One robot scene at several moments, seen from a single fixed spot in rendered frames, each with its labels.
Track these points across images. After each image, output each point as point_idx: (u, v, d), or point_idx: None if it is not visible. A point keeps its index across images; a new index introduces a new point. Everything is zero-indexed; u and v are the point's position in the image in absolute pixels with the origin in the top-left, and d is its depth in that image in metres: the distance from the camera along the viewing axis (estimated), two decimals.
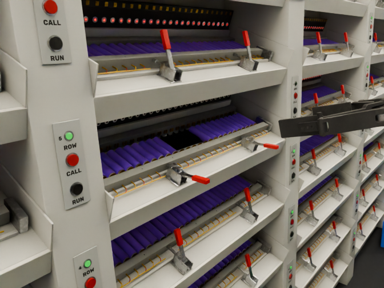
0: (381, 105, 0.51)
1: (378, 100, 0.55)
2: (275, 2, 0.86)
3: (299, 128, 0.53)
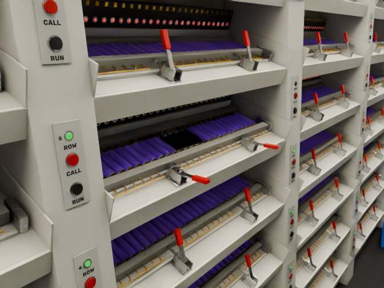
0: None
1: None
2: (275, 2, 0.86)
3: None
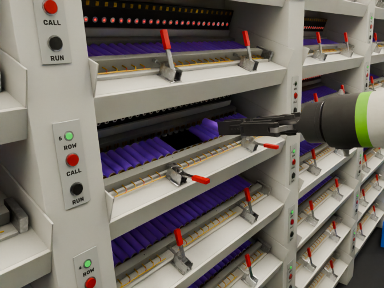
0: (284, 120, 0.65)
1: (283, 116, 0.68)
2: (275, 2, 0.86)
3: (230, 129, 0.73)
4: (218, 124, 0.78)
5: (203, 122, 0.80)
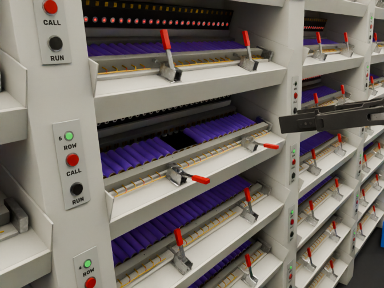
0: (382, 104, 0.51)
1: (376, 100, 0.54)
2: (275, 2, 0.86)
3: (298, 124, 0.57)
4: (195, 139, 0.83)
5: None
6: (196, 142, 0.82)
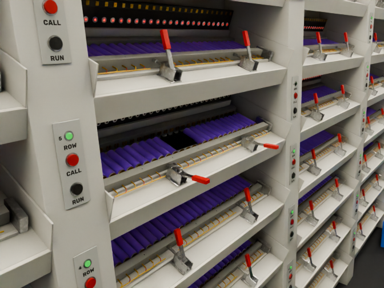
0: None
1: None
2: (275, 2, 0.86)
3: None
4: (195, 139, 0.83)
5: None
6: (196, 142, 0.82)
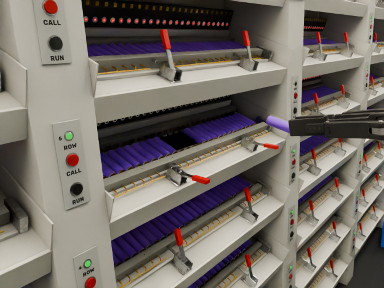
0: None
1: None
2: (275, 2, 0.86)
3: None
4: (195, 139, 0.83)
5: None
6: (196, 142, 0.82)
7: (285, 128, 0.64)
